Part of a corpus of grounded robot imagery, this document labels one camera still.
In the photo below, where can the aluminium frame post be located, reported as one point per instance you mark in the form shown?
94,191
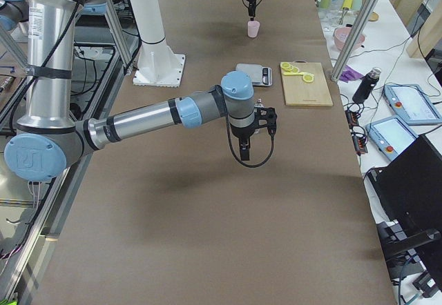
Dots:
352,38

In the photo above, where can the blue teach pendant far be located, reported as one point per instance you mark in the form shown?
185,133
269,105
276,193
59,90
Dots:
411,104

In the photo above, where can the black thermos bottle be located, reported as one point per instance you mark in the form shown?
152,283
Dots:
366,86

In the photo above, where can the clear glass sauce bottle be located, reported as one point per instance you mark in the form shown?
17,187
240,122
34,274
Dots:
259,104

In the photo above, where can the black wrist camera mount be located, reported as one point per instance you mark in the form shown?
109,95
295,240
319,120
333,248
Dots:
265,118

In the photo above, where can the yellow plastic knife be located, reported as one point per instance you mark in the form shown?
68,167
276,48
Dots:
294,73

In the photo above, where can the white pedestal column base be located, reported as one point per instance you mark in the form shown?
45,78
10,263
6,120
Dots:
157,64

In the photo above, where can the lemon slice near handle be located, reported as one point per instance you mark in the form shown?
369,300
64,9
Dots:
308,78

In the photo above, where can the wooden cutting board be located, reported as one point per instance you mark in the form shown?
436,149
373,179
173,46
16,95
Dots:
299,93

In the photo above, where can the silver digital kitchen scale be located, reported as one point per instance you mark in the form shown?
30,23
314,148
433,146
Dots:
261,76

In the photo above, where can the black power strip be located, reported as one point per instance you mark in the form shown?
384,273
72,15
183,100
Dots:
357,132

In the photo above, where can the blue teach pendant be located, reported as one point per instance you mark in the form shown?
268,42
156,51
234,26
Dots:
391,135
411,104

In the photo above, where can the black monitor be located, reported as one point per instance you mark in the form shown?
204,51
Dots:
409,189

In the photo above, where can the yellow cup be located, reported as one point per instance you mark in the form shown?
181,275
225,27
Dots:
347,4

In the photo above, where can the blue teach pendant near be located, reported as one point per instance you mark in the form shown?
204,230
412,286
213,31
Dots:
391,135

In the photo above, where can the purple cloth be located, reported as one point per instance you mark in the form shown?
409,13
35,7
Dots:
350,74

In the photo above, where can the pink plastic cup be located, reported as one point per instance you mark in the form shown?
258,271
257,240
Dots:
253,28

